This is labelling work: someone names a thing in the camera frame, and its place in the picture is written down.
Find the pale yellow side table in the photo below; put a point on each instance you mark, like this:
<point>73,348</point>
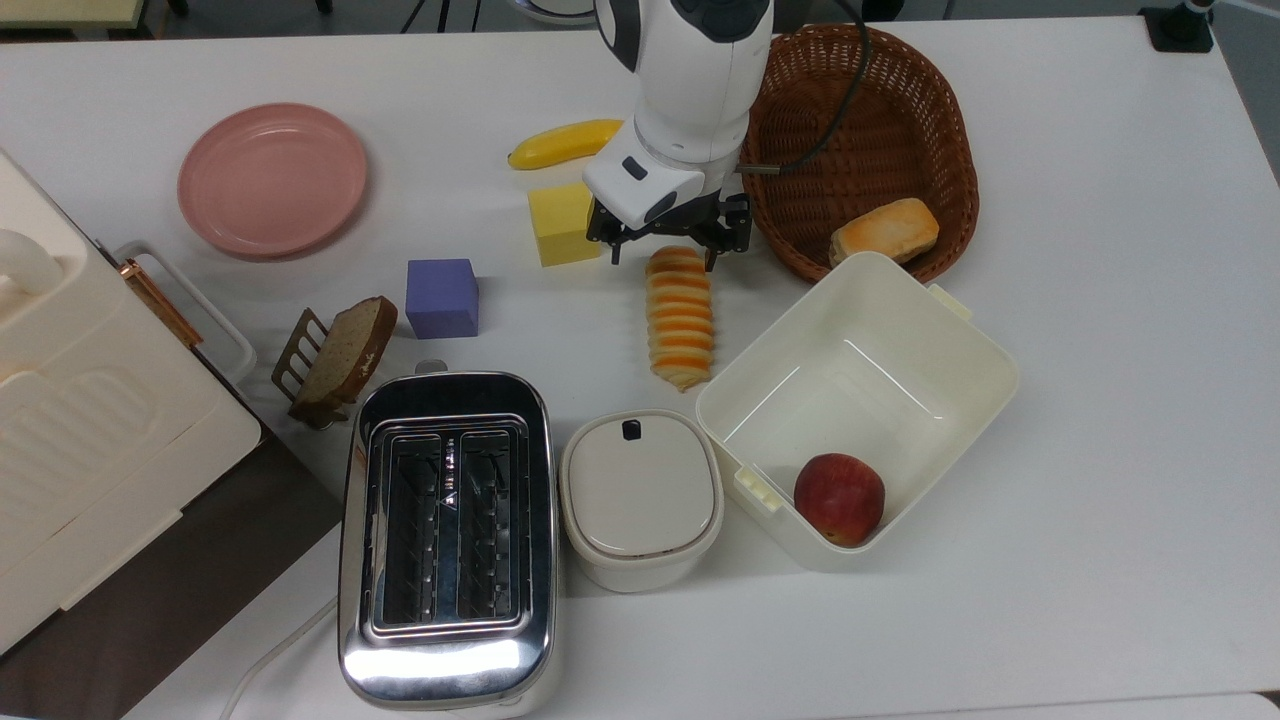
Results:
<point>60,10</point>

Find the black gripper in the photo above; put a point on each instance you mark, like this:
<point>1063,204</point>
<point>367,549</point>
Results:
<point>728,222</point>

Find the orange striped bread roll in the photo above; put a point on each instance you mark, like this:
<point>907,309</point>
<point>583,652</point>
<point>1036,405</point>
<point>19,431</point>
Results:
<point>680,318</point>

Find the red apple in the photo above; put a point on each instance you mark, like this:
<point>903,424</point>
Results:
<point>839,499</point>

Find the brown toast rack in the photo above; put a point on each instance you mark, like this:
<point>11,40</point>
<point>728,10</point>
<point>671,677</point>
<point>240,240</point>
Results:
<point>293,360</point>

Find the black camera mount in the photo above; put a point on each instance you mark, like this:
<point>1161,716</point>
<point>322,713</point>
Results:
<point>1178,30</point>

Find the golden square bun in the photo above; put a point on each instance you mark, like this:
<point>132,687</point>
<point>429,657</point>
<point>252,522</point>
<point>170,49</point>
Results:
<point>885,232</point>

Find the brown bread slice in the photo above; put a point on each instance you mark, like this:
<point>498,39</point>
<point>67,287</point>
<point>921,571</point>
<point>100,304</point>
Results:
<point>350,350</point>

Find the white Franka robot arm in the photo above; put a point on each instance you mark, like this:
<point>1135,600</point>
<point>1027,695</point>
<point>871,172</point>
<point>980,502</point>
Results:
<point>695,80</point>

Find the yellow banana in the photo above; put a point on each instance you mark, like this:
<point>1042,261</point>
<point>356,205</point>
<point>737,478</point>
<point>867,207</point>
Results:
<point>560,145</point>

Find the small white lidded container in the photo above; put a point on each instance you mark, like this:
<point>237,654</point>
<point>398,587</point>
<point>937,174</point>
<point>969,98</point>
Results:
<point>640,490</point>

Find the cream square plastic container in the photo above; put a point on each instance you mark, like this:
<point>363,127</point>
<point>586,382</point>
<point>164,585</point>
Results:
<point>860,340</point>

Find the yellow foam cube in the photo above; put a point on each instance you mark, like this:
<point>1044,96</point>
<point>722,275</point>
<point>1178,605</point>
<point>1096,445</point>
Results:
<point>555,230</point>

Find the thin black tripod legs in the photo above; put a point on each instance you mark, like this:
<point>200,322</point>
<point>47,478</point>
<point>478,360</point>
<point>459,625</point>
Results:
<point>440,12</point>

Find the cream plastic appliance housing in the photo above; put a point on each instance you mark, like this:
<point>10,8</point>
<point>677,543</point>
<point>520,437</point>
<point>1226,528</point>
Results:
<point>90,430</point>

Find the pink round plate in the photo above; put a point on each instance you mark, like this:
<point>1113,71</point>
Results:
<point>272,180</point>

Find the purple foam cube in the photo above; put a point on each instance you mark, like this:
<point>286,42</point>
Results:
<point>441,298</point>

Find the chrome two-slot toaster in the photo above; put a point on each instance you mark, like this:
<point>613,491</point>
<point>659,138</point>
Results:
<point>445,660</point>

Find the brown wicker basket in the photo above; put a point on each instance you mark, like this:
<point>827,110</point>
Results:
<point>880,130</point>

